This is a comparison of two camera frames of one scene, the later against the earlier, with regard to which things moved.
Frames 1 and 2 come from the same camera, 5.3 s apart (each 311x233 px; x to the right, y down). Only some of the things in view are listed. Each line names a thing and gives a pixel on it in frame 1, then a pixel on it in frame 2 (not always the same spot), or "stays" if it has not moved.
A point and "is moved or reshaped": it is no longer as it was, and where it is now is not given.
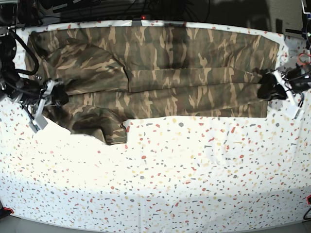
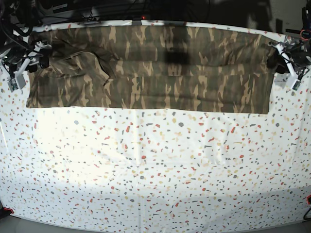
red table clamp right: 307,197 stays
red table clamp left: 8,209 stays
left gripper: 299,78 → 299,55
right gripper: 30,92 → 16,59
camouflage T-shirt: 107,75 is moved or reshaped
